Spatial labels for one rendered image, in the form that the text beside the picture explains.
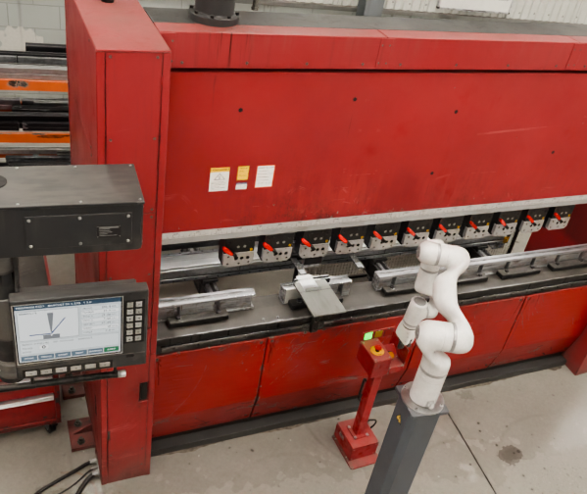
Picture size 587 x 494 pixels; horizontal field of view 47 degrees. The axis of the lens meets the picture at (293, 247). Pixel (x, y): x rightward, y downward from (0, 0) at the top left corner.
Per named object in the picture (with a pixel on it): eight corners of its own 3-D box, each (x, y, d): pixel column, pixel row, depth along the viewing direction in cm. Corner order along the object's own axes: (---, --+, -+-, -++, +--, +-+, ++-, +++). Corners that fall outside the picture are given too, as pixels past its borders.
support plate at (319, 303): (313, 318, 326) (314, 316, 326) (293, 284, 346) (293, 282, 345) (346, 312, 333) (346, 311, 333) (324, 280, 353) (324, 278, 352)
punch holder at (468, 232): (463, 239, 372) (472, 215, 363) (455, 231, 378) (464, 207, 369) (485, 237, 378) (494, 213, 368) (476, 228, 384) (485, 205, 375)
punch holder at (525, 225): (519, 233, 387) (529, 209, 378) (511, 225, 394) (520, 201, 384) (539, 230, 393) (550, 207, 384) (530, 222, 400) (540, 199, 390)
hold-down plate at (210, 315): (169, 328, 321) (170, 323, 320) (167, 321, 325) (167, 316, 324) (228, 320, 333) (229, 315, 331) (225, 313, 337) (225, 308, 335)
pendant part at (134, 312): (17, 381, 235) (8, 303, 215) (16, 357, 244) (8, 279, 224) (146, 365, 250) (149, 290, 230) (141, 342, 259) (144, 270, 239)
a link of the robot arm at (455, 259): (429, 354, 273) (467, 360, 274) (438, 342, 263) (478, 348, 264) (428, 251, 300) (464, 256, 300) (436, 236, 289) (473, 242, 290)
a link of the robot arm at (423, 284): (447, 261, 320) (430, 311, 336) (416, 261, 315) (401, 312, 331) (456, 271, 313) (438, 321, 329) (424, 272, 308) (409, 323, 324)
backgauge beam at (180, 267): (154, 286, 344) (155, 271, 338) (148, 270, 354) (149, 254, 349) (508, 243, 434) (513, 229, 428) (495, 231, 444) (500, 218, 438)
